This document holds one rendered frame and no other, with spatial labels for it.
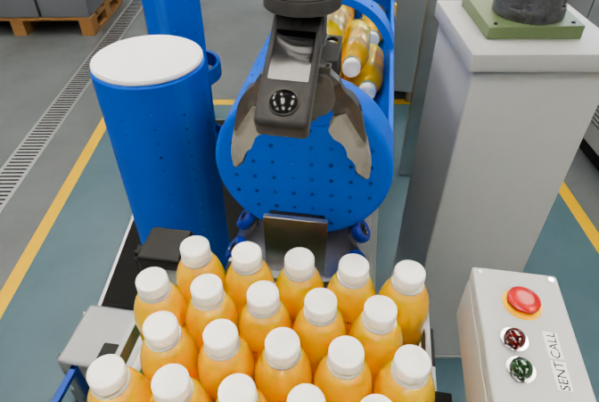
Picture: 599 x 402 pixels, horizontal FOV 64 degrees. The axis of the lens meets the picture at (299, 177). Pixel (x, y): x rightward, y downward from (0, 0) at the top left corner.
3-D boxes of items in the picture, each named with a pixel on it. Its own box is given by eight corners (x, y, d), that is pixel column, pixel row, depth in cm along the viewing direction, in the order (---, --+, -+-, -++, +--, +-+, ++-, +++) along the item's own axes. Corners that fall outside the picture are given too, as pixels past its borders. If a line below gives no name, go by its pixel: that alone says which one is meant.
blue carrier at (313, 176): (390, 37, 150) (398, -62, 132) (386, 242, 83) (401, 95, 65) (300, 36, 154) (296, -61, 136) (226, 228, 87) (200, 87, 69)
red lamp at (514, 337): (522, 332, 52) (525, 326, 52) (526, 350, 51) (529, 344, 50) (501, 330, 53) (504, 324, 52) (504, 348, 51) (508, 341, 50)
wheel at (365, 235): (358, 210, 84) (349, 215, 85) (357, 229, 80) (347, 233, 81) (373, 227, 86) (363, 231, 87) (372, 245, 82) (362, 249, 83)
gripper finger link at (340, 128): (390, 143, 55) (348, 81, 51) (389, 175, 51) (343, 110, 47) (367, 153, 57) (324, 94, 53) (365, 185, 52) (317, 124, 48)
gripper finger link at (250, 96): (261, 138, 53) (308, 85, 48) (258, 148, 51) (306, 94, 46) (225, 114, 51) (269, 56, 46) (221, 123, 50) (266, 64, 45)
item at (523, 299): (534, 293, 56) (537, 287, 56) (541, 319, 54) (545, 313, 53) (503, 289, 57) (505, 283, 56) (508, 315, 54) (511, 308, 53)
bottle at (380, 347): (366, 427, 64) (381, 352, 53) (331, 388, 69) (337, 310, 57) (401, 394, 68) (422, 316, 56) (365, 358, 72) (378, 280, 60)
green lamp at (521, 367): (529, 362, 50) (532, 356, 49) (533, 381, 48) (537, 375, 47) (507, 358, 50) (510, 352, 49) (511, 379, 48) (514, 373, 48)
